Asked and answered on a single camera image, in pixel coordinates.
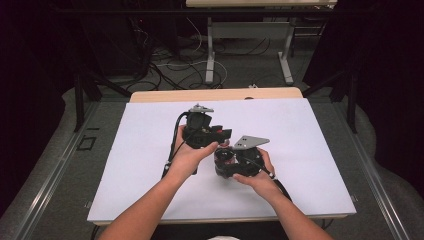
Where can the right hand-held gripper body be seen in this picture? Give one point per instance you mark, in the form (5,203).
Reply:
(248,163)

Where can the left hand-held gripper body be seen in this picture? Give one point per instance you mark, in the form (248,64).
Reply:
(196,131)

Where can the red bottle cap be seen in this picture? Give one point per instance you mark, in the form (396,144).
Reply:
(217,128)

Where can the person's right hand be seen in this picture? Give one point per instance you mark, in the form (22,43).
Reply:
(263,183)

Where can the person's left hand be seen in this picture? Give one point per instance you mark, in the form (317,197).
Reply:
(186,160)

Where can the wooden table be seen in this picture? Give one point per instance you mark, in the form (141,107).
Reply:
(200,95)

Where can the white table mat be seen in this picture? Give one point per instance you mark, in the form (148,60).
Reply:
(300,150)

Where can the person's white clothing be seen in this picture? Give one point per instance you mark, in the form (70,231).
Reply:
(222,238)

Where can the desk with white legs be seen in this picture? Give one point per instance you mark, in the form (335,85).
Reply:
(210,50)

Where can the dark equipment cabinet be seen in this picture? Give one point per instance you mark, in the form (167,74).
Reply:
(116,43)

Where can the black metal stand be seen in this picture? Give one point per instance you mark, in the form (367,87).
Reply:
(78,103)
(351,103)

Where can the black horizontal bar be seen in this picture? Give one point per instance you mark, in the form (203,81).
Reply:
(133,11)

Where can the dark curtain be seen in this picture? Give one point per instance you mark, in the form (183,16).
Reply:
(30,66)
(390,66)

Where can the metal floor rail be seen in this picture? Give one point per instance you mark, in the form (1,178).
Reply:
(373,186)
(50,181)

